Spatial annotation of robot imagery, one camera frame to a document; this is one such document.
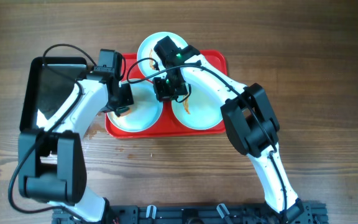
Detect red plastic tray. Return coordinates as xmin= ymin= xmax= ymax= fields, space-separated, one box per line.
xmin=104 ymin=49 xmax=229 ymax=139

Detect light blue plate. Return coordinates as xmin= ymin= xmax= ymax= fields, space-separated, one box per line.
xmin=107 ymin=81 xmax=163 ymax=133
xmin=137 ymin=32 xmax=188 ymax=77
xmin=172 ymin=87 xmax=223 ymax=130

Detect light blue plate top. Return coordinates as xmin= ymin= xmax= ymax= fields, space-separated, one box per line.
xmin=137 ymin=32 xmax=188 ymax=77

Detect left black cable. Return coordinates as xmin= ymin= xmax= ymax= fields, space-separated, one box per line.
xmin=7 ymin=43 xmax=127 ymax=215

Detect black cable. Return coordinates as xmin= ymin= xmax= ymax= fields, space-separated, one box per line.
xmin=126 ymin=57 xmax=288 ymax=218
xmin=7 ymin=43 xmax=127 ymax=215

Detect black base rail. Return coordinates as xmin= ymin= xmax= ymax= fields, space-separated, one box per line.
xmin=52 ymin=202 xmax=329 ymax=224

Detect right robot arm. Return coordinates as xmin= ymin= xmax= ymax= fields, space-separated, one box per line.
xmin=152 ymin=35 xmax=303 ymax=223

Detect green orange sponge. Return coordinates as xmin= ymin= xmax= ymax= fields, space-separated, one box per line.
xmin=114 ymin=106 xmax=131 ymax=117

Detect right black cable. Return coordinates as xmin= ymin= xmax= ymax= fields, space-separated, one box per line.
xmin=126 ymin=57 xmax=288 ymax=218

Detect black rectangular tray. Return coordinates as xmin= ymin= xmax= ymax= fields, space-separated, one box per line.
xmin=19 ymin=57 xmax=87 ymax=131

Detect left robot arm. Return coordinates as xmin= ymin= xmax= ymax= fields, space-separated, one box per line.
xmin=8 ymin=49 xmax=134 ymax=223

